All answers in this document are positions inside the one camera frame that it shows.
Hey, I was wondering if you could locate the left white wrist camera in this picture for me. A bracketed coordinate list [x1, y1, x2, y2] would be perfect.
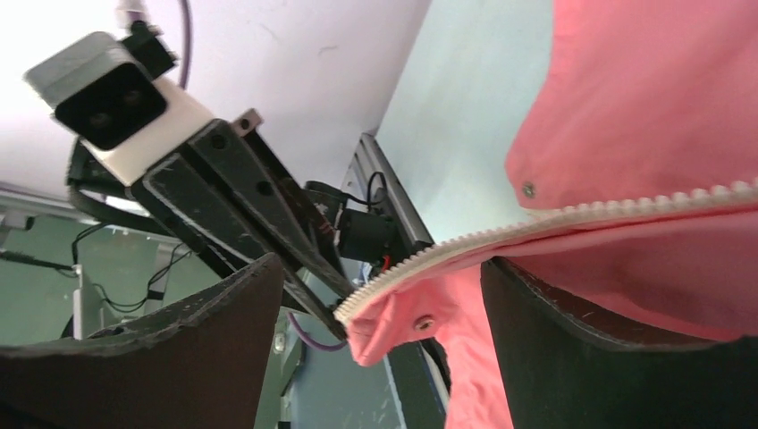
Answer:
[24, 22, 215, 186]

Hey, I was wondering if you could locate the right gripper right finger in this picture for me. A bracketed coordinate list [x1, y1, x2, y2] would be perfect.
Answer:
[481, 258, 757, 428]

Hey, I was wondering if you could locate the pink zip-up jacket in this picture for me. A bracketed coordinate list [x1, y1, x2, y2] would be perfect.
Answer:
[334, 1, 757, 428]

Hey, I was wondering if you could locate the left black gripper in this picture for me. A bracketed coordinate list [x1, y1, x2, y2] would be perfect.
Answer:
[64, 109, 359, 341]

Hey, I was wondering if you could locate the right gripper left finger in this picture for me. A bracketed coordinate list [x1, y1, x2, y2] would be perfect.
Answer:
[1, 254, 283, 428]

